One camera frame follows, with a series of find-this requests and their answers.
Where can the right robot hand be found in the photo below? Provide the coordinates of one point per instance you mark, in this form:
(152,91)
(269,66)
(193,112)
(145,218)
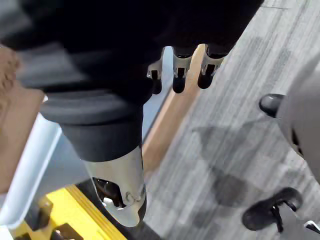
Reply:
(105,50)

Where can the brown cardboard box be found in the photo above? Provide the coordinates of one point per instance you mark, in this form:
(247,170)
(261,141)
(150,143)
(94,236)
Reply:
(15,120)

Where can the translucent white plastic bin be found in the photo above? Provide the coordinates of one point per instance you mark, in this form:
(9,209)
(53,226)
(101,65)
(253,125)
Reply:
(27,170)

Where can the black plastic housing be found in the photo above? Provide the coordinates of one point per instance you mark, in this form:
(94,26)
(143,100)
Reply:
(66,232)
(41,216)

